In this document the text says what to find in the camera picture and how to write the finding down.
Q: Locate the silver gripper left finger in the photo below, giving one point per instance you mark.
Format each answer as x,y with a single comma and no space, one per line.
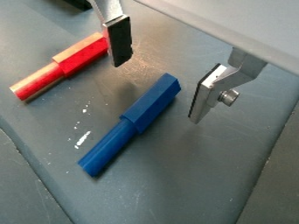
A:
117,29

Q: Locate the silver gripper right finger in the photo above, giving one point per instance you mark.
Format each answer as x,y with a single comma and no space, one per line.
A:
217,86

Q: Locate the blue peg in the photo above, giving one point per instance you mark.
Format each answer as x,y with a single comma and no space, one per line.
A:
134,122

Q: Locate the red peg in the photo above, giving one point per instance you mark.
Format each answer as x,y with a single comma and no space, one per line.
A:
66,64

